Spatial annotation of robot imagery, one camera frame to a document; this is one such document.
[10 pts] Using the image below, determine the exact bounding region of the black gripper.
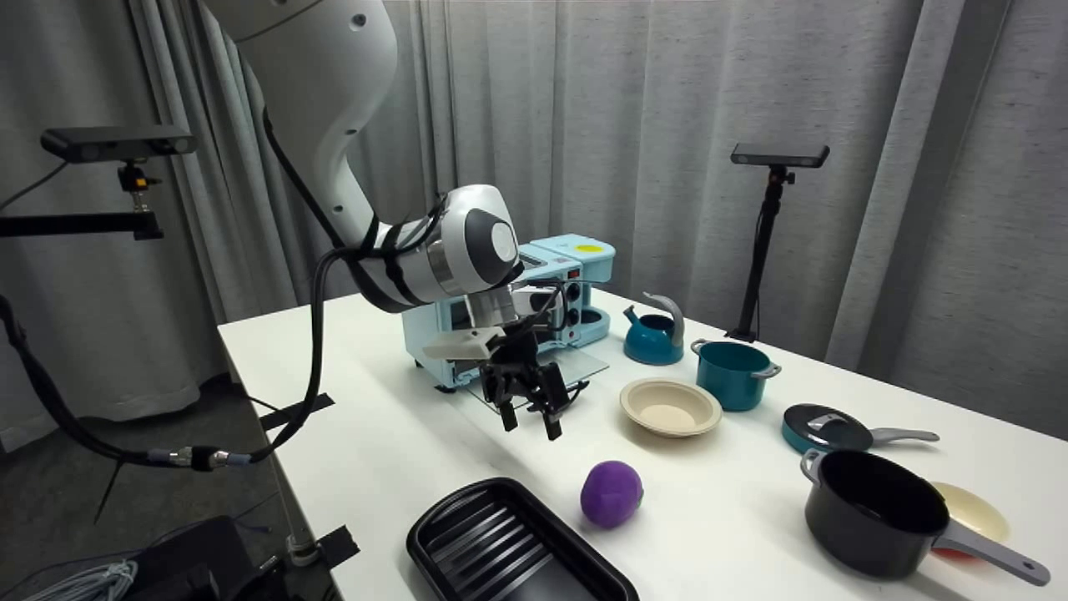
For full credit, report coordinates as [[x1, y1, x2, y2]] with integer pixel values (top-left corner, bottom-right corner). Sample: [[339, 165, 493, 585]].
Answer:
[[478, 313, 573, 444]]

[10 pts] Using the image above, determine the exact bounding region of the light blue toaster oven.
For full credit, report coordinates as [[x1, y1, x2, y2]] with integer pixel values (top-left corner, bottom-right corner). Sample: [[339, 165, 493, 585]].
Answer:
[[398, 229, 618, 392]]

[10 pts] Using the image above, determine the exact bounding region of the purple plastic eggplant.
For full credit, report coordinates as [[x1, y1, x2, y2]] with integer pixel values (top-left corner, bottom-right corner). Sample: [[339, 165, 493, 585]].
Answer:
[[576, 458, 648, 530]]

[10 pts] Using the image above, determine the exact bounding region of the black ridged tray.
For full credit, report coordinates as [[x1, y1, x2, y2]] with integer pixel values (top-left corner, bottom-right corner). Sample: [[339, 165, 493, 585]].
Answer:
[[404, 475, 645, 601]]

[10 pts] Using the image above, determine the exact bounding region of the beige bowl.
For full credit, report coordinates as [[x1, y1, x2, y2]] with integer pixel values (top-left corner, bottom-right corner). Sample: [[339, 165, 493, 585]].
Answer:
[[618, 378, 723, 440]]

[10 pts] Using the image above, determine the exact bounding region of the teal toy pot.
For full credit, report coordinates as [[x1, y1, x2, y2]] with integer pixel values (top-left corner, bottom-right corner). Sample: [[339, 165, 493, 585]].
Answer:
[[688, 338, 784, 414]]

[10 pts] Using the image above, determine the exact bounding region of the black tripod stand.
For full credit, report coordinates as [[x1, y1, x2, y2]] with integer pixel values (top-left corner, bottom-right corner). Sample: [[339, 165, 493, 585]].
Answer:
[[726, 163, 798, 342]]

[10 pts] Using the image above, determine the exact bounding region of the grey curtain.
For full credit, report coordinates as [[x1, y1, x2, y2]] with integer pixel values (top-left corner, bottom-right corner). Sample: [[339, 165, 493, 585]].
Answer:
[[0, 0, 1068, 444]]

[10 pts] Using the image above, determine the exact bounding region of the cream plate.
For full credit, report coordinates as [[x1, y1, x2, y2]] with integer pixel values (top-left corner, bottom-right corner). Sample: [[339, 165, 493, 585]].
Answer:
[[932, 478, 1013, 562]]

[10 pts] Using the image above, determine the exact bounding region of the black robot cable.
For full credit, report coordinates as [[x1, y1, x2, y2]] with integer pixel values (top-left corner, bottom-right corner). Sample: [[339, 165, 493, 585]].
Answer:
[[0, 103, 447, 478]]

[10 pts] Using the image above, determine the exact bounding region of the black saucepan grey handle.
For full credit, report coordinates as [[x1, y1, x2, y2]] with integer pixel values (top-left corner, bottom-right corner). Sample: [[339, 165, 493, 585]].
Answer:
[[798, 446, 1053, 592]]

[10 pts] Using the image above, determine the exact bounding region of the black camera bar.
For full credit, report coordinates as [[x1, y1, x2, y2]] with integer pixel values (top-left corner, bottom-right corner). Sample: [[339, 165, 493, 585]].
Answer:
[[726, 141, 833, 171], [37, 124, 198, 163]]

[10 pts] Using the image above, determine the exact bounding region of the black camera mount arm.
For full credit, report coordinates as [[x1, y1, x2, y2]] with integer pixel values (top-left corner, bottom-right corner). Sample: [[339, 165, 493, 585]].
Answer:
[[0, 160, 167, 244]]

